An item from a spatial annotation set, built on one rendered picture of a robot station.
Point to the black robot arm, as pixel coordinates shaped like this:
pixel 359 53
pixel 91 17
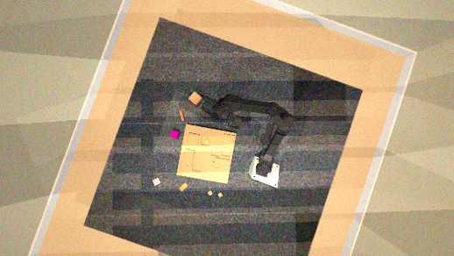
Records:
pixel 232 103

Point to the magenta block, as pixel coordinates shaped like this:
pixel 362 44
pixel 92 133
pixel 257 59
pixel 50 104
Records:
pixel 174 134

